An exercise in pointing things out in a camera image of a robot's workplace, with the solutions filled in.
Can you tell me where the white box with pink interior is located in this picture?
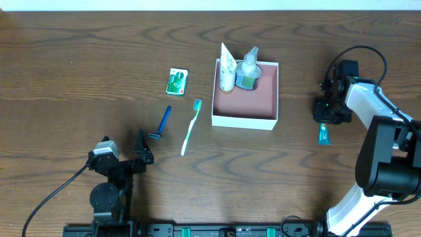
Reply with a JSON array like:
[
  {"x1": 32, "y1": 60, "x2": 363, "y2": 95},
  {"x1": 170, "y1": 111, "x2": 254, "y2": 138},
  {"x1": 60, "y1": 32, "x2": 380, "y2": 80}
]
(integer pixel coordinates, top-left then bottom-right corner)
[{"x1": 211, "y1": 59, "x2": 279, "y2": 130}]

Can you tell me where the blue disposable razor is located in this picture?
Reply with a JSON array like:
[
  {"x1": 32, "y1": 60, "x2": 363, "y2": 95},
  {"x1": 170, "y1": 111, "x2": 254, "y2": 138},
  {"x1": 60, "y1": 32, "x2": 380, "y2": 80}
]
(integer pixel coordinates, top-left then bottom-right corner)
[{"x1": 149, "y1": 106, "x2": 172, "y2": 140}]

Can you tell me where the white lotion tube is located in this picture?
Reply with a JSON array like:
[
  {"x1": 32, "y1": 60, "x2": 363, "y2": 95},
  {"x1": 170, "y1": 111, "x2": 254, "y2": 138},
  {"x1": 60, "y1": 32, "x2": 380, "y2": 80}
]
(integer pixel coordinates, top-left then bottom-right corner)
[{"x1": 220, "y1": 43, "x2": 237, "y2": 93}]

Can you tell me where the Colgate toothpaste tube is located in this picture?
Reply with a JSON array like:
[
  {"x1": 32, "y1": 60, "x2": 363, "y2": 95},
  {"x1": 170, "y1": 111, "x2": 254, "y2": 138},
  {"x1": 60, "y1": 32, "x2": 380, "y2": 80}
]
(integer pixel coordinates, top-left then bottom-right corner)
[{"x1": 318, "y1": 123, "x2": 330, "y2": 145}]

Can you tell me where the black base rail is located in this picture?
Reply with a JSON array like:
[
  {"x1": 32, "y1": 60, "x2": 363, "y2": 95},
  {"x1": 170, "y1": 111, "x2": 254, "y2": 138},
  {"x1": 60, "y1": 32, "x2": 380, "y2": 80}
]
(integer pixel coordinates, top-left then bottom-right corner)
[{"x1": 62, "y1": 221, "x2": 393, "y2": 237}]

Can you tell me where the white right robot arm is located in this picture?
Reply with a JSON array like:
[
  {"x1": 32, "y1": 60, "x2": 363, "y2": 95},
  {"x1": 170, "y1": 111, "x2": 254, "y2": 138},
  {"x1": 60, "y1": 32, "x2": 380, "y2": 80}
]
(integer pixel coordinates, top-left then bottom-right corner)
[{"x1": 311, "y1": 60, "x2": 420, "y2": 236}]

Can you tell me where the clear hand sanitizer pump bottle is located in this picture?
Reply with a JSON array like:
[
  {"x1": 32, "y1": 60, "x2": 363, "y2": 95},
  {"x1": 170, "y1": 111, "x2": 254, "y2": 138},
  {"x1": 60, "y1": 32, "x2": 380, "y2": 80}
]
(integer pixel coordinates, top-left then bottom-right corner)
[{"x1": 235, "y1": 46, "x2": 262, "y2": 90}]

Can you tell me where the green soap box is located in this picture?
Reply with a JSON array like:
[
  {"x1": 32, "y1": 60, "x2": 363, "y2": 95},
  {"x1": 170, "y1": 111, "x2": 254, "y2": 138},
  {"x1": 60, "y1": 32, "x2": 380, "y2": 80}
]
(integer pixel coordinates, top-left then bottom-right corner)
[{"x1": 166, "y1": 68, "x2": 189, "y2": 96}]

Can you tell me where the green white toothbrush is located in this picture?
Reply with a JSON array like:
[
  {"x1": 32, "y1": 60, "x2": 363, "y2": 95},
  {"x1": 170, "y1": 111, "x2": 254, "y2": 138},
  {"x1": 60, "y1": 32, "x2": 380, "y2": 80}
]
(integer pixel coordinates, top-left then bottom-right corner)
[{"x1": 180, "y1": 99, "x2": 203, "y2": 156}]

